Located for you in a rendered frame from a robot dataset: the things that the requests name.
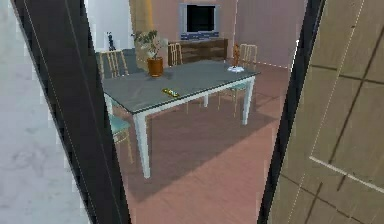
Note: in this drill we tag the yellow remote control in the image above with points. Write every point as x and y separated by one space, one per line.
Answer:
170 92

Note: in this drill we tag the grey top white leg table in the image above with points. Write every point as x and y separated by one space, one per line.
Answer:
186 82

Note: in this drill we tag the wooden chair with teal seat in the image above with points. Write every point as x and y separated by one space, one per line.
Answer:
118 128
113 64
246 63
174 54

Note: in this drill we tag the dark wooden sideboard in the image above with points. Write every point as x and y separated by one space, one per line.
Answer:
203 50

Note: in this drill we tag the potted plant in orange pot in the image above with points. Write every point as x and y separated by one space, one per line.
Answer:
154 56

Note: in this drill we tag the brown statue on white base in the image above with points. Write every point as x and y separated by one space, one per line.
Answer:
236 60

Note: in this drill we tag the grey framed television set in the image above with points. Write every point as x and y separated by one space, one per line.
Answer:
200 20

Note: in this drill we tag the yellow curtain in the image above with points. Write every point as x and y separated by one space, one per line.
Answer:
142 23

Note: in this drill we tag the small black figurine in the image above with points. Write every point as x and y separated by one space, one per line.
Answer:
110 41

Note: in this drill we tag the brown panelled room door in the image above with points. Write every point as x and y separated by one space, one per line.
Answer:
336 126

